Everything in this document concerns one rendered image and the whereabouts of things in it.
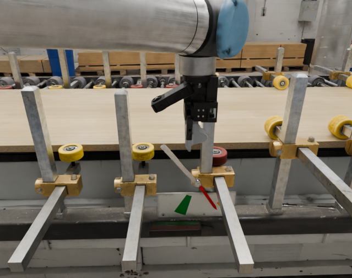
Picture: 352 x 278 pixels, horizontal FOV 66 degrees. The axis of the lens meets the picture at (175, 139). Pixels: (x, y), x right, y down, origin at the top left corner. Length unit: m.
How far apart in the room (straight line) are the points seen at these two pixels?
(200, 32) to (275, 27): 8.34
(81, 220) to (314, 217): 0.79
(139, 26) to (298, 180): 1.05
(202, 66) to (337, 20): 4.04
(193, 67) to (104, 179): 0.68
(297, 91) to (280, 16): 7.96
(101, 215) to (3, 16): 0.81
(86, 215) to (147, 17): 0.79
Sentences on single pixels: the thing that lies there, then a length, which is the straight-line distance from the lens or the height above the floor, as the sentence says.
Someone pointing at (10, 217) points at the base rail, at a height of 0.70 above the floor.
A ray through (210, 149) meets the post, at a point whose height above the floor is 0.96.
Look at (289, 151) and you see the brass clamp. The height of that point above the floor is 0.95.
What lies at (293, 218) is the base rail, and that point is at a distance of 1.04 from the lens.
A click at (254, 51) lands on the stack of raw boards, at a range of 7.15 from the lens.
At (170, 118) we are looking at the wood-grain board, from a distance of 1.22.
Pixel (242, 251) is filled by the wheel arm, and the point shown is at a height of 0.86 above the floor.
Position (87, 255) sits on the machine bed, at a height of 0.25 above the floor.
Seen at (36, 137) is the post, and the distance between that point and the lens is 0.89.
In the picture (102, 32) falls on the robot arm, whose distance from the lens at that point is 0.31.
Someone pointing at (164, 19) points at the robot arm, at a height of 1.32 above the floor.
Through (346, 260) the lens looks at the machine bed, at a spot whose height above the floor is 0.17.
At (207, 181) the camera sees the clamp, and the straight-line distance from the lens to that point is 0.88.
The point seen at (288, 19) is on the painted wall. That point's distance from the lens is 8.90.
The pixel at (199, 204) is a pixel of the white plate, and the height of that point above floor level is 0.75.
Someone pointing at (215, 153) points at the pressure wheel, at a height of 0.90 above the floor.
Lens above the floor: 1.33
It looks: 25 degrees down
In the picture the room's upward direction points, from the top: straight up
